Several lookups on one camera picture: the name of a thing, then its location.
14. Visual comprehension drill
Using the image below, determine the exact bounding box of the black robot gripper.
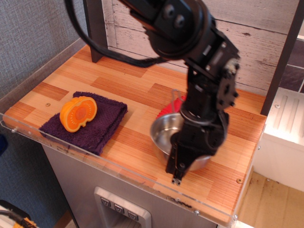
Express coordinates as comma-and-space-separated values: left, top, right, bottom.
166, 71, 238, 185

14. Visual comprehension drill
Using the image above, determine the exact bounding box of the stainless steel pan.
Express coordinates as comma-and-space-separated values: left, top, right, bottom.
150, 89, 212, 172

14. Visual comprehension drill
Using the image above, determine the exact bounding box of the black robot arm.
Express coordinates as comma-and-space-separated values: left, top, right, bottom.
123, 0, 240, 184

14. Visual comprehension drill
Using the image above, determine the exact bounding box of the silver dispenser panel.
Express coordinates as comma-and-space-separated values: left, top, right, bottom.
94, 186, 152, 228

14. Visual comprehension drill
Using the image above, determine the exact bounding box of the purple folded towel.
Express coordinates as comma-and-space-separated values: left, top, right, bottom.
39, 91, 128, 155

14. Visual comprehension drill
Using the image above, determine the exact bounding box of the orange toy pumpkin half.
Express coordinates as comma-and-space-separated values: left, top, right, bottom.
59, 96, 97, 133

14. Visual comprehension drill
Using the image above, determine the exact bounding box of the yellow object bottom left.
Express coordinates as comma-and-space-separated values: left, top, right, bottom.
13, 218, 37, 228

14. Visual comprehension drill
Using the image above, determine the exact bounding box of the red handled metal spoon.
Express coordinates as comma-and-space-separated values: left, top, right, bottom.
156, 95, 186, 119

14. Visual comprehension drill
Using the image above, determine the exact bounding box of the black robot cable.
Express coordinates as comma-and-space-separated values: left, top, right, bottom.
64, 0, 167, 68

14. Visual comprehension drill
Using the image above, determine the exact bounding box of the right dark wooden post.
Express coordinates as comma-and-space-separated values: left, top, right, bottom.
260, 0, 304, 116

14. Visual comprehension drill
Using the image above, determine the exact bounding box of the dark wooden post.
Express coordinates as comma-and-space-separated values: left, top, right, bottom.
83, 0, 108, 49
260, 0, 304, 116

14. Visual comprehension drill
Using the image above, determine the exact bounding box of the left dark wooden post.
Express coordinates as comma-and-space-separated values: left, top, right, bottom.
83, 0, 108, 49

